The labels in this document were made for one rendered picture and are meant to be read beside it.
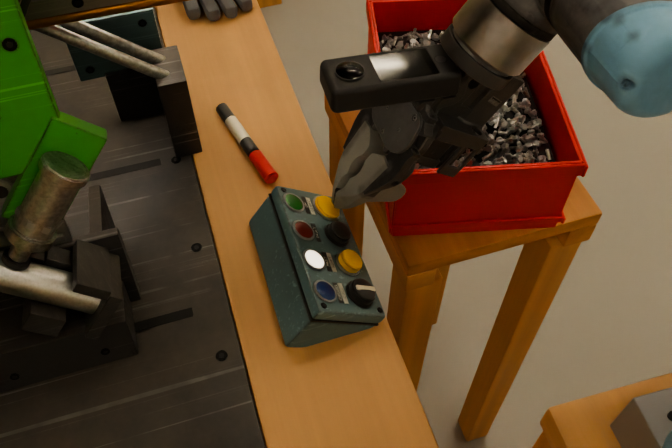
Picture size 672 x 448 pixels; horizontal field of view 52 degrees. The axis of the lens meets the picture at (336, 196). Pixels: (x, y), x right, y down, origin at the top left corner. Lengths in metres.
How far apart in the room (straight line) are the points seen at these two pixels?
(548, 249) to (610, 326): 0.87
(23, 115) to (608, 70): 0.42
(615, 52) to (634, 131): 1.75
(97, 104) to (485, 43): 0.49
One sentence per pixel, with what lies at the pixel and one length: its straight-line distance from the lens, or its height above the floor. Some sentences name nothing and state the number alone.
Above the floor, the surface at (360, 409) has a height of 0.90.
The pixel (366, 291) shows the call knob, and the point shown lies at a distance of 0.64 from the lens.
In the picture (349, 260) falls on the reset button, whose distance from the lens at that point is 0.65.
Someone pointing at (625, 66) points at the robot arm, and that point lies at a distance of 0.48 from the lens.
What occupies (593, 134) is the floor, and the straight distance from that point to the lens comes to 2.18.
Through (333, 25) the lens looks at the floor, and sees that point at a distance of 2.43.
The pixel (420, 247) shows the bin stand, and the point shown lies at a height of 0.80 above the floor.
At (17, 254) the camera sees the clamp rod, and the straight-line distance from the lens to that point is 0.61.
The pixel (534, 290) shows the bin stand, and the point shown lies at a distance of 1.03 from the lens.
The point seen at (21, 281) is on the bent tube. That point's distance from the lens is 0.62.
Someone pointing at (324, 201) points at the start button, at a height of 0.94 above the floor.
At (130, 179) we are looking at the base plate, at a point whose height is 0.90.
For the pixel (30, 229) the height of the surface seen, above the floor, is 1.05.
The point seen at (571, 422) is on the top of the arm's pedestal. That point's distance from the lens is 0.71.
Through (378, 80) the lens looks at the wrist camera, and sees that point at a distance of 0.58.
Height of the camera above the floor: 1.49
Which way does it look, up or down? 52 degrees down
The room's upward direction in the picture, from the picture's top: straight up
